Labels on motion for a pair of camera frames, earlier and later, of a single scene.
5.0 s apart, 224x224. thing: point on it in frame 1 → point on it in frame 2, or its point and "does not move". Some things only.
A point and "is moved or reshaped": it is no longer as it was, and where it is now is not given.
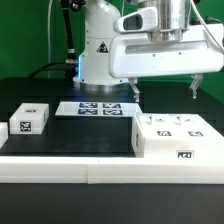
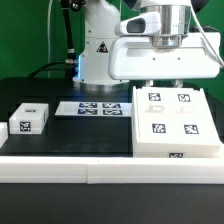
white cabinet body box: (174, 135) is moved or reshaped
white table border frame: (107, 169) does not move
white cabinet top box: (29, 119) does not move
